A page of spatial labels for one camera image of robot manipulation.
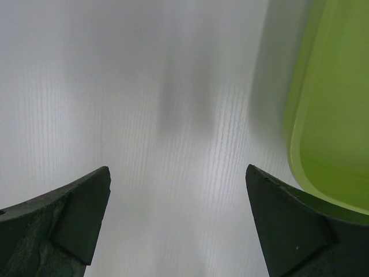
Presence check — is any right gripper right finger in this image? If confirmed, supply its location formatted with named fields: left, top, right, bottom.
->
left=246, top=164, right=368, bottom=276

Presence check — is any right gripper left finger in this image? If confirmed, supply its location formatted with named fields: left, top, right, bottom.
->
left=1, top=166, right=111, bottom=276

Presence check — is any green plastic bin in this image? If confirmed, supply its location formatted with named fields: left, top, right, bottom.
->
left=283, top=1, right=368, bottom=214

